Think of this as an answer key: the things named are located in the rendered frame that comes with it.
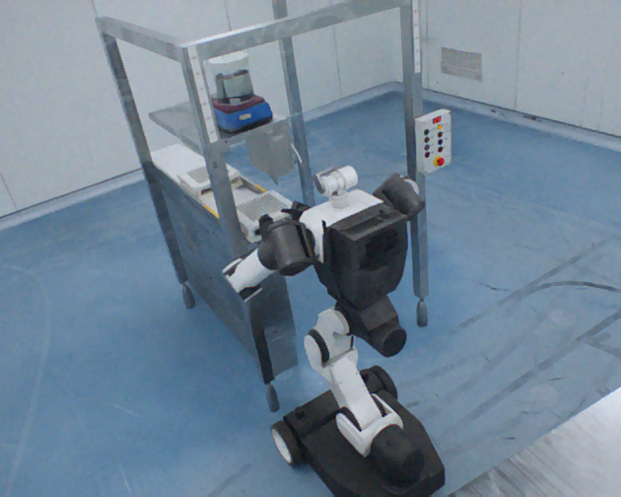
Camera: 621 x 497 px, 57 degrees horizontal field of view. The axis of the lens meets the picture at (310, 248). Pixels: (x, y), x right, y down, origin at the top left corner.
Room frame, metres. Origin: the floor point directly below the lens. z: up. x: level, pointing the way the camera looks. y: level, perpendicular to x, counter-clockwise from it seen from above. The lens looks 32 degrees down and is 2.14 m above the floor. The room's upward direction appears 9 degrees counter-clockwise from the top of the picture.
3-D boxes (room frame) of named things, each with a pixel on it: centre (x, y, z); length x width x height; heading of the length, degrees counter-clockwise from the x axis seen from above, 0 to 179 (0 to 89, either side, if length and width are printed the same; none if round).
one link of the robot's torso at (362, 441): (1.61, -0.12, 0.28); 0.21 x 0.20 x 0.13; 28
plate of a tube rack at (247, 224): (2.18, 0.18, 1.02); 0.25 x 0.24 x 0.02; 117
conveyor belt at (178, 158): (2.76, 0.48, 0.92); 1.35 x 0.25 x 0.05; 28
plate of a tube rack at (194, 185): (2.69, 0.44, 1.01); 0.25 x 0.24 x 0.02; 117
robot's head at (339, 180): (1.63, -0.12, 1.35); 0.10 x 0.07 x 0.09; 118
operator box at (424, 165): (2.47, -0.63, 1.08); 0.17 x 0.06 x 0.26; 118
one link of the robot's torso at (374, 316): (1.55, -0.16, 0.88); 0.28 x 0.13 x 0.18; 28
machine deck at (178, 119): (2.42, 0.32, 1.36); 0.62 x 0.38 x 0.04; 28
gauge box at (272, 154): (2.31, 0.10, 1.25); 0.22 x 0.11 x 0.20; 28
